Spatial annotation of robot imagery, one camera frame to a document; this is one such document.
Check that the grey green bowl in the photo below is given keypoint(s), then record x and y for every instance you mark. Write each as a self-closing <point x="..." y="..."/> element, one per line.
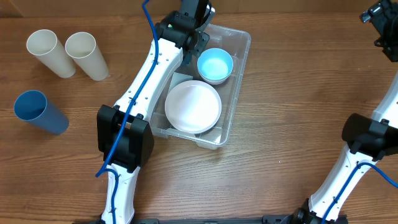
<point x="214" y="82"/>

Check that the light blue bowl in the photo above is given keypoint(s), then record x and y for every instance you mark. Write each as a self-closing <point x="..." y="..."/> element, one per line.
<point x="215" y="64"/>

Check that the white label in bin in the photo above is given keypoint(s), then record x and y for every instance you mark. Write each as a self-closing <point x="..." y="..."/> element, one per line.
<point x="178" y="78"/>

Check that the cream plastic cup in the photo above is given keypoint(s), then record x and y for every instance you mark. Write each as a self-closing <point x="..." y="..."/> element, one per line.
<point x="83" y="49"/>
<point x="46" y="47"/>

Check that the clear plastic storage bin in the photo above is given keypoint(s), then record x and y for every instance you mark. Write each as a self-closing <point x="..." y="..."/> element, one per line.
<point x="237" y="44"/>

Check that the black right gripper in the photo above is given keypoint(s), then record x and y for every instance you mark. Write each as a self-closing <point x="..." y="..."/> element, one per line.
<point x="388" y="10"/>

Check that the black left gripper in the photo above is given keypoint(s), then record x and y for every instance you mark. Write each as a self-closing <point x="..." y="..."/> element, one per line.
<point x="193" y="7"/>

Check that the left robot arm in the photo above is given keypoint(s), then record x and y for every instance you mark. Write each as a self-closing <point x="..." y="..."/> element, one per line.
<point x="124" y="134"/>

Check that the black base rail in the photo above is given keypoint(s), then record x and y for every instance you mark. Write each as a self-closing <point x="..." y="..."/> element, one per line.
<point x="266" y="219"/>

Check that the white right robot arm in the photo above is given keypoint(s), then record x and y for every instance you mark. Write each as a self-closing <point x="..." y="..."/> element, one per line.
<point x="367" y="140"/>

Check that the blue plastic cup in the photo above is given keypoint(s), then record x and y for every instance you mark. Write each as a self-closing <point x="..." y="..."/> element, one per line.
<point x="35" y="108"/>

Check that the pink plate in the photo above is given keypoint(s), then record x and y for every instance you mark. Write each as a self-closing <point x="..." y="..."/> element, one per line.
<point x="193" y="107"/>

